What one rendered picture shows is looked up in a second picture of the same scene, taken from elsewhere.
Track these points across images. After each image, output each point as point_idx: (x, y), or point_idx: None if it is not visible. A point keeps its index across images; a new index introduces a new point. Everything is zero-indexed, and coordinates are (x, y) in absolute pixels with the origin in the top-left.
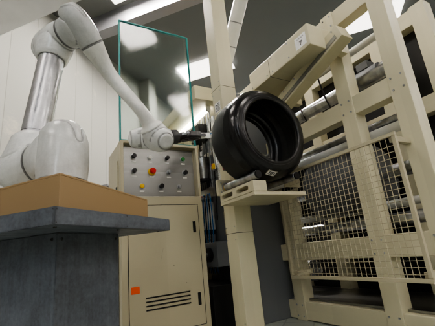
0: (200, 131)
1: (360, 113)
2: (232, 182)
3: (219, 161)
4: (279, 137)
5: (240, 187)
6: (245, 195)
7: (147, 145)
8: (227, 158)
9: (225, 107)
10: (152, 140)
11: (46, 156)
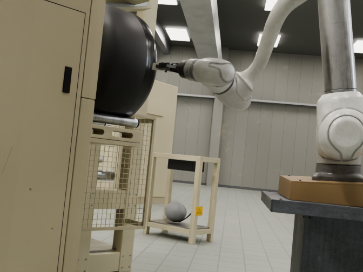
0: None
1: None
2: (98, 115)
3: (113, 87)
4: None
5: (120, 131)
6: (126, 142)
7: (236, 96)
8: (128, 93)
9: (136, 25)
10: (249, 101)
11: None
